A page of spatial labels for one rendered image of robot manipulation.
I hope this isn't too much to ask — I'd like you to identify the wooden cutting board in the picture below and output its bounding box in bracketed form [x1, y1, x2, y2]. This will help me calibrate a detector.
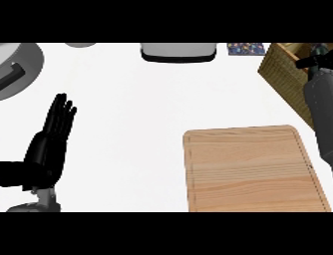
[181, 125, 333, 213]

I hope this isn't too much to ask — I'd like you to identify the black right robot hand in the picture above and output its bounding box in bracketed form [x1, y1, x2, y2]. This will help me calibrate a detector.
[295, 43, 333, 78]

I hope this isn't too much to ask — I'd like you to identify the wicker basket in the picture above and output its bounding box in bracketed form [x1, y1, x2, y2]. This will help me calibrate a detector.
[256, 43, 333, 129]

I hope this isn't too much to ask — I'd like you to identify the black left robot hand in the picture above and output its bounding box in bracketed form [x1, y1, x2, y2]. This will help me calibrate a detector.
[0, 93, 79, 192]

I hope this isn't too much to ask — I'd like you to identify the white appliance with black base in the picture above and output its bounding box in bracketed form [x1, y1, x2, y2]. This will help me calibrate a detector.
[141, 43, 218, 64]

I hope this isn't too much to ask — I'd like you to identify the small grey round object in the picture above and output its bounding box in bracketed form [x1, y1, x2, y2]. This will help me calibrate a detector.
[66, 43, 98, 49]

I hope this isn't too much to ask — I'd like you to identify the dark patterned box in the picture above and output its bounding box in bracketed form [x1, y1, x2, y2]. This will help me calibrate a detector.
[227, 43, 267, 57]

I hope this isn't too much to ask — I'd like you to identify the grey round appliance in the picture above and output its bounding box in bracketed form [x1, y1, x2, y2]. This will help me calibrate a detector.
[0, 43, 46, 104]

